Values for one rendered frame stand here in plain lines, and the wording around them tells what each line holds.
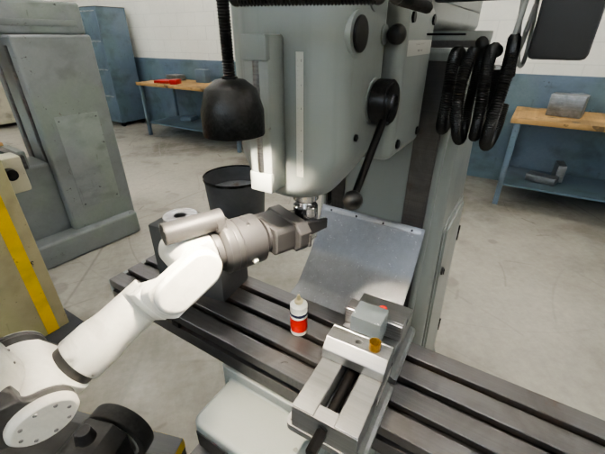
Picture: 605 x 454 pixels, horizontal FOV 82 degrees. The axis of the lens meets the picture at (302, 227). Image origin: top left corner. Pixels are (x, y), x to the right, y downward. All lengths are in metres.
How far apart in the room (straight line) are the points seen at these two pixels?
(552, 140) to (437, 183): 3.90
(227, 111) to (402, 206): 0.70
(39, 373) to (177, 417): 1.40
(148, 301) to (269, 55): 0.37
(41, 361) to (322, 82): 0.52
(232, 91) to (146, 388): 1.82
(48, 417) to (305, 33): 0.57
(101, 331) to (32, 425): 0.12
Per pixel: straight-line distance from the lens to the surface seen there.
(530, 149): 4.84
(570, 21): 0.72
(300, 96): 0.51
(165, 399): 2.01
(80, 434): 1.19
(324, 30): 0.50
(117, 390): 2.13
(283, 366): 0.81
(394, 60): 0.65
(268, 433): 0.85
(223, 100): 0.40
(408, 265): 1.02
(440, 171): 0.96
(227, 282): 0.95
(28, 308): 2.45
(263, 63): 0.49
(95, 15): 7.77
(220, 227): 0.57
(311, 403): 0.67
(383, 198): 1.01
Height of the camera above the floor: 1.55
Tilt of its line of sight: 28 degrees down
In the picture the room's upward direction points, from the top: straight up
